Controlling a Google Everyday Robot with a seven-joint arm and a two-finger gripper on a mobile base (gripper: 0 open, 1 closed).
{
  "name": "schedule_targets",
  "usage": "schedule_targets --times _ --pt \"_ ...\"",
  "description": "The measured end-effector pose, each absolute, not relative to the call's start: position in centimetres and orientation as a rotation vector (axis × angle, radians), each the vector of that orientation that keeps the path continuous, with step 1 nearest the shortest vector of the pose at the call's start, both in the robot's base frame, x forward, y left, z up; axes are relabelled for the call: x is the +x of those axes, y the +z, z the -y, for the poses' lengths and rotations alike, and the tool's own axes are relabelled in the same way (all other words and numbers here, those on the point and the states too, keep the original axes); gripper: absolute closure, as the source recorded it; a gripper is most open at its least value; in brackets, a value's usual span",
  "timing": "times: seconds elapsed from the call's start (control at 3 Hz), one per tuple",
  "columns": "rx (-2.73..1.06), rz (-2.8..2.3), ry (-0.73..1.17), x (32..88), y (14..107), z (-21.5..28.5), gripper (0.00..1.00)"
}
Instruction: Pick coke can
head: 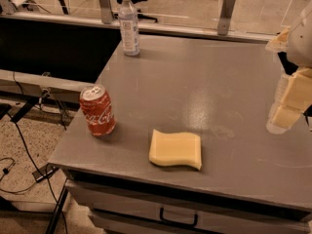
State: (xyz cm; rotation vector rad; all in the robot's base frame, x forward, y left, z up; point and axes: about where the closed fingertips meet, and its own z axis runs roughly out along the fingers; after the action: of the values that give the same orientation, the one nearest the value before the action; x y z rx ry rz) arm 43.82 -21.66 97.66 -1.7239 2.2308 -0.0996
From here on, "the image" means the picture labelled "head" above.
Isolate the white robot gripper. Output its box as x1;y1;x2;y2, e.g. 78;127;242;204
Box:
265;2;312;134

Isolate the red coca-cola can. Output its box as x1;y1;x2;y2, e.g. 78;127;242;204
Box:
79;84;116;137

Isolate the yellow wavy sponge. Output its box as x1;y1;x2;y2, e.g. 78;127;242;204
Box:
149;130;202;171

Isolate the clear plastic water bottle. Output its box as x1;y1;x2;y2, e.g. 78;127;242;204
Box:
118;0;139;56

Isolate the grey drawer cabinet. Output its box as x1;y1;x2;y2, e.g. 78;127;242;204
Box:
64;171;312;234

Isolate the right metal railing post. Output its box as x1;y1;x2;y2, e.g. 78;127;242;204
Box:
217;0;236;36

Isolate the metal railing post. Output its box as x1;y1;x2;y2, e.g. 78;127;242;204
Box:
98;0;113;24
217;0;236;36

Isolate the black drawer handle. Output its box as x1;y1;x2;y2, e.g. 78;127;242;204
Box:
159;207;198;228

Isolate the left metal railing post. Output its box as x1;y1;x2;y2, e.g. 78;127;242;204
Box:
98;0;113;24

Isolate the grey metal rail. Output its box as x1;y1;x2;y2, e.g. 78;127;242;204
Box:
0;69;92;103

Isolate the black floor cable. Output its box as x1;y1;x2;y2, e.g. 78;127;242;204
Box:
0;71;69;234

